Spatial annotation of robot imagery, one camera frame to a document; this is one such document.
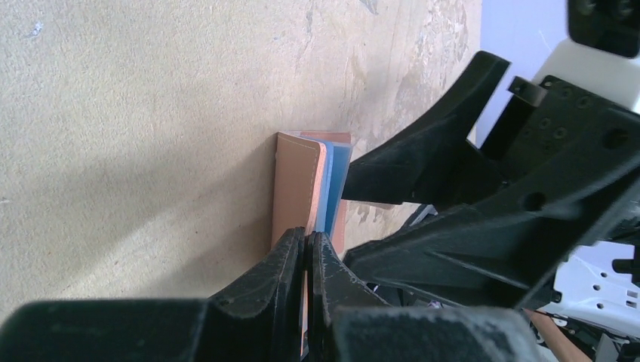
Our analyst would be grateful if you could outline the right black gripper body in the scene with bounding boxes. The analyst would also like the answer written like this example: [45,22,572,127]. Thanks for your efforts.
[479,76,639,210]

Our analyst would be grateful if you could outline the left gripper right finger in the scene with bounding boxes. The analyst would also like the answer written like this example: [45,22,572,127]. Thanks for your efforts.
[306,232,389,361]

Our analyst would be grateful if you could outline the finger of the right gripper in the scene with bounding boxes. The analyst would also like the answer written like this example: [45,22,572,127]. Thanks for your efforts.
[345,149,639,308]
[342,51,510,204]

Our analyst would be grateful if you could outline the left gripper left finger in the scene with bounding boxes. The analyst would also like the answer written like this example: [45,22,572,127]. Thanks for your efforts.
[207,228,305,361]

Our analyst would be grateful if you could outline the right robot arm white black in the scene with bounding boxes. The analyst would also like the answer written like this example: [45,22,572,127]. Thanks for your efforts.
[344,1,639,341]

